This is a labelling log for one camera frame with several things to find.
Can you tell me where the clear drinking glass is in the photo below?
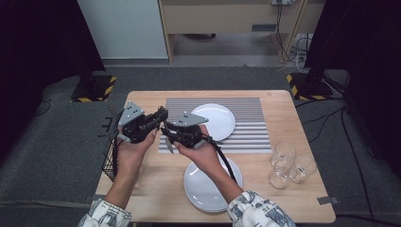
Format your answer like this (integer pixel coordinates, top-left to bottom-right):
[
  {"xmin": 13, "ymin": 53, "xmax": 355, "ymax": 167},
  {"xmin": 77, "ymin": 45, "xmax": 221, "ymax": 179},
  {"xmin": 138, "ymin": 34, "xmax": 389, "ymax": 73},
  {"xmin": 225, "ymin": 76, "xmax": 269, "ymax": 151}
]
[
  {"xmin": 271, "ymin": 141, "xmax": 297, "ymax": 168},
  {"xmin": 269, "ymin": 160, "xmax": 289, "ymax": 190},
  {"xmin": 288, "ymin": 153, "xmax": 318, "ymax": 183}
]

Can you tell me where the person's right hand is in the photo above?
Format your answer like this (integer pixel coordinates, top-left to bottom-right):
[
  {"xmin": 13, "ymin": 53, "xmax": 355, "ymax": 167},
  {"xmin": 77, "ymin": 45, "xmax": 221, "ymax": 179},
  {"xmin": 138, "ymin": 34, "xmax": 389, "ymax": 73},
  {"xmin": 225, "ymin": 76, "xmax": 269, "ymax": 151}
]
[{"xmin": 173, "ymin": 126, "xmax": 221, "ymax": 178}]

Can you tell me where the wooden desk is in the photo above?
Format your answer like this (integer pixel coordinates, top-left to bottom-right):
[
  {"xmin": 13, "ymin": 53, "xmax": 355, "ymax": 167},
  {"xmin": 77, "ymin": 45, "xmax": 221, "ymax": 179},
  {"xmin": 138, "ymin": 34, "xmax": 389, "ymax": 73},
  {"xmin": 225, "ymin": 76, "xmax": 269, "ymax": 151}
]
[{"xmin": 157, "ymin": 0, "xmax": 327, "ymax": 65}]

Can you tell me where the black striped stand base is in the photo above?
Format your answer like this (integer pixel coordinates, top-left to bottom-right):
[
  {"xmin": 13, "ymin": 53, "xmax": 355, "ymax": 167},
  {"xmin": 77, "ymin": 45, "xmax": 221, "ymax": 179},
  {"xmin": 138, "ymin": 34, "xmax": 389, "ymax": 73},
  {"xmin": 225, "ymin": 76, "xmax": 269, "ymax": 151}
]
[
  {"xmin": 285, "ymin": 72, "xmax": 335, "ymax": 102},
  {"xmin": 69, "ymin": 75, "xmax": 118, "ymax": 103}
]

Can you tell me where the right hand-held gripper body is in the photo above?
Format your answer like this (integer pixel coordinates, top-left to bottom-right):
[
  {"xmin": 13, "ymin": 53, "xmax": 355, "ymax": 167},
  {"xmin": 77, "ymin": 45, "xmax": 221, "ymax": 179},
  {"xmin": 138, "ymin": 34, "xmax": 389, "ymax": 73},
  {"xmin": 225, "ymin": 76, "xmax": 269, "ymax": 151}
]
[{"xmin": 171, "ymin": 111, "xmax": 210, "ymax": 149}]

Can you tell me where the dark curtain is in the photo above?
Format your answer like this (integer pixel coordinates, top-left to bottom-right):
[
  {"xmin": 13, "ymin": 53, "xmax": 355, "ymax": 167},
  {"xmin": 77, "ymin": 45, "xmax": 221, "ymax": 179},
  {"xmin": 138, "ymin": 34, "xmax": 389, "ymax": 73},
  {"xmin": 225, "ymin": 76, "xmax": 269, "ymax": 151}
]
[
  {"xmin": 0, "ymin": 0, "xmax": 106, "ymax": 165},
  {"xmin": 304, "ymin": 0, "xmax": 401, "ymax": 181}
]

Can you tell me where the white cable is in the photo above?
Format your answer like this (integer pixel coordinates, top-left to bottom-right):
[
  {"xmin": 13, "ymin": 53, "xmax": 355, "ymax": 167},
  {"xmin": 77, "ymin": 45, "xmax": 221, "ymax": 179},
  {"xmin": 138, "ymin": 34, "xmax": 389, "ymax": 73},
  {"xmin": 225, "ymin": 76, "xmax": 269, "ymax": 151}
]
[{"xmin": 293, "ymin": 33, "xmax": 314, "ymax": 74}]

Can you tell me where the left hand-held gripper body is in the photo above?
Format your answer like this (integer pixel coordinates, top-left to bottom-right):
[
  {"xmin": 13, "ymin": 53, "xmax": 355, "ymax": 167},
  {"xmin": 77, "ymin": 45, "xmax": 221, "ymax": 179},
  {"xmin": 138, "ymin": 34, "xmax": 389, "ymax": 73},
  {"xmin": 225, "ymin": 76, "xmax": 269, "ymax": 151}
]
[{"xmin": 117, "ymin": 99, "xmax": 159, "ymax": 145}]

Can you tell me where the black wire cutlery basket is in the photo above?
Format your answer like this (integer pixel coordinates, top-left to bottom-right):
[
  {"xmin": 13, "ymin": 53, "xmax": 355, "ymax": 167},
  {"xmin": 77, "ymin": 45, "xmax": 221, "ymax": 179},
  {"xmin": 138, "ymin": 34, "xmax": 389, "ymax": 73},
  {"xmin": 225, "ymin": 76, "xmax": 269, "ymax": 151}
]
[{"xmin": 100, "ymin": 113, "xmax": 127, "ymax": 183}]

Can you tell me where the person's left hand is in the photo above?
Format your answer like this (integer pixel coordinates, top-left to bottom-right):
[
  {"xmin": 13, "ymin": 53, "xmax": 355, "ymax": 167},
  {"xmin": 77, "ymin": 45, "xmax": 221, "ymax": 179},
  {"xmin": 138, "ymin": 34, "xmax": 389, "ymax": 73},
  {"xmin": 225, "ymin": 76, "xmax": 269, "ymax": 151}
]
[{"xmin": 115, "ymin": 127, "xmax": 159, "ymax": 173}]

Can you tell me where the black hanging cable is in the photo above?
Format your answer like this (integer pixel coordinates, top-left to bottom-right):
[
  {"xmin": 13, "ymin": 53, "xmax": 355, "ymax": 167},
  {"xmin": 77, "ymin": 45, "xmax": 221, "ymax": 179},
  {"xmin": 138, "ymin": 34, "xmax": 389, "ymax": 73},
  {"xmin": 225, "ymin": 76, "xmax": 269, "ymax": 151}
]
[{"xmin": 275, "ymin": 3, "xmax": 296, "ymax": 63}]

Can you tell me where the black floor cable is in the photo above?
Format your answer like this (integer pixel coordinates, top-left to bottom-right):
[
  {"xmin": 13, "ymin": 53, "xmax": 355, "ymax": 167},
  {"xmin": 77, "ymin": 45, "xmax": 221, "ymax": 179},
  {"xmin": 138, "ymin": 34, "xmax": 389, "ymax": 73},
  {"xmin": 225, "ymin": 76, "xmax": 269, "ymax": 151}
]
[
  {"xmin": 33, "ymin": 98, "xmax": 52, "ymax": 117},
  {"xmin": 294, "ymin": 97, "xmax": 347, "ymax": 110},
  {"xmin": 306, "ymin": 107, "xmax": 347, "ymax": 144},
  {"xmin": 340, "ymin": 107, "xmax": 401, "ymax": 221}
]

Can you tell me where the white plate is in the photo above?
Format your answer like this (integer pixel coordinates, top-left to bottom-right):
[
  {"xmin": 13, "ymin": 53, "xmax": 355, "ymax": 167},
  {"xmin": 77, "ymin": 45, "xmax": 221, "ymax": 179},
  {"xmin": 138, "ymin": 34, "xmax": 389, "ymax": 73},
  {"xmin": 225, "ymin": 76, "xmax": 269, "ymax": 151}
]
[
  {"xmin": 188, "ymin": 201, "xmax": 233, "ymax": 214},
  {"xmin": 190, "ymin": 103, "xmax": 236, "ymax": 142},
  {"xmin": 183, "ymin": 155, "xmax": 244, "ymax": 211}
]

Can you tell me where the white panel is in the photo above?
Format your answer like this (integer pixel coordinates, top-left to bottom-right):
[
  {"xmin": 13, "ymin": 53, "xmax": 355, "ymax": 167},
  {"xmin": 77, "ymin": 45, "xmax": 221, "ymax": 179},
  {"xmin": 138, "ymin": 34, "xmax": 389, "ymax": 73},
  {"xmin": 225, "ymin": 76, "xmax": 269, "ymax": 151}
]
[{"xmin": 77, "ymin": 0, "xmax": 168, "ymax": 61}]

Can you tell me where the grey tape piece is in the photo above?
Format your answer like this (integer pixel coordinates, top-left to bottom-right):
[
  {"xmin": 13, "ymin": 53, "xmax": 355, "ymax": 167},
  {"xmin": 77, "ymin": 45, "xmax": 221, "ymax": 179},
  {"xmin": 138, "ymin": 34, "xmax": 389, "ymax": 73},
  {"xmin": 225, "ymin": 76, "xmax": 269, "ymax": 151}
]
[
  {"xmin": 84, "ymin": 194, "xmax": 107, "ymax": 203},
  {"xmin": 317, "ymin": 196, "xmax": 340, "ymax": 206}
]

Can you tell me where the grey striped placemat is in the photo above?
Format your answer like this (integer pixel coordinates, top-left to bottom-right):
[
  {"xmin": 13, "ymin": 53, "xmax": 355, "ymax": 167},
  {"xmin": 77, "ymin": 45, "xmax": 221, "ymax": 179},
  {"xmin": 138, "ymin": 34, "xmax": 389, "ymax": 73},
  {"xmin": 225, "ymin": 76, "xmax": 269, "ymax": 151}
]
[{"xmin": 158, "ymin": 96, "xmax": 272, "ymax": 155}]

